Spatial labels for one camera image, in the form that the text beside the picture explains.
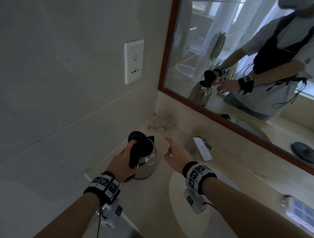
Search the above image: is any person's right forearm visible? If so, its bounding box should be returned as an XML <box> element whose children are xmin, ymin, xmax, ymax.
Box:
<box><xmin>201</xmin><ymin>178</ymin><xmax>313</xmax><ymax>238</ymax></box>

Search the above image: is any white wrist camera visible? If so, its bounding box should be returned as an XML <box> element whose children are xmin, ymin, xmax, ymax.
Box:
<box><xmin>183</xmin><ymin>187</ymin><xmax>209</xmax><ymax>215</ymax></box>
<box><xmin>99</xmin><ymin>198</ymin><xmax>123</xmax><ymax>228</ymax></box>

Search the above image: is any black marker wristband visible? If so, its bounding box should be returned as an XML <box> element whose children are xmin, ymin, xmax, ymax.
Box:
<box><xmin>83</xmin><ymin>171</ymin><xmax>121</xmax><ymax>205</ymax></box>
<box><xmin>182</xmin><ymin>161</ymin><xmax>218</xmax><ymax>196</ymax></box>

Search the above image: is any tray of white packets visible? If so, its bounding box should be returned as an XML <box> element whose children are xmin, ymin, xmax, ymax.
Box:
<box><xmin>281</xmin><ymin>195</ymin><xmax>314</xmax><ymax>234</ymax></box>

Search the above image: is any clear drinking glass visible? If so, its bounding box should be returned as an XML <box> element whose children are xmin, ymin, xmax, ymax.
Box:
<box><xmin>161</xmin><ymin>114</ymin><xmax>175</xmax><ymax>132</ymax></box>
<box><xmin>149</xmin><ymin>114</ymin><xmax>161</xmax><ymax>132</ymax></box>

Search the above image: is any wood framed mirror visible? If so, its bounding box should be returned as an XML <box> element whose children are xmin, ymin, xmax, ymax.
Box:
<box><xmin>158</xmin><ymin>0</ymin><xmax>314</xmax><ymax>176</ymax></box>

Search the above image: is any black camera cable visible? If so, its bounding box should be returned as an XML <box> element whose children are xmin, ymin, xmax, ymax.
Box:
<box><xmin>96</xmin><ymin>204</ymin><xmax>102</xmax><ymax>238</ymax></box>

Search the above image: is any chrome faucet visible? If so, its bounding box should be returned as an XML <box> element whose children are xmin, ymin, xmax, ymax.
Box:
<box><xmin>187</xmin><ymin>136</ymin><xmax>213</xmax><ymax>162</ymax></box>

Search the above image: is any person's left hand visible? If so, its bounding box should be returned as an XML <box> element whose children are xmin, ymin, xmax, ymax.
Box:
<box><xmin>105</xmin><ymin>140</ymin><xmax>138</xmax><ymax>183</ymax></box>

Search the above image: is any person's left forearm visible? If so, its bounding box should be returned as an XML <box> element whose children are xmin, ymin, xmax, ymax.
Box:
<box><xmin>32</xmin><ymin>193</ymin><xmax>101</xmax><ymax>238</ymax></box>

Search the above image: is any steel electric kettle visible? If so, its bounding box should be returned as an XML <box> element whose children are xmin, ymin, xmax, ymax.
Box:
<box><xmin>127</xmin><ymin>131</ymin><xmax>157</xmax><ymax>180</ymax></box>

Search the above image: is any person's right hand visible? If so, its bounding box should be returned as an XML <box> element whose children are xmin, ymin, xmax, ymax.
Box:
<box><xmin>164</xmin><ymin>137</ymin><xmax>195</xmax><ymax>172</ymax></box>

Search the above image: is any white wall socket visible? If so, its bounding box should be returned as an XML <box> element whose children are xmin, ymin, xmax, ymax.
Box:
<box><xmin>124</xmin><ymin>39</ymin><xmax>145</xmax><ymax>85</ymax></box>

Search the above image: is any white sink basin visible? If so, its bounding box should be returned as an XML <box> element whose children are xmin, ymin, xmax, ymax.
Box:
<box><xmin>168</xmin><ymin>169</ymin><xmax>249</xmax><ymax>238</ymax></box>

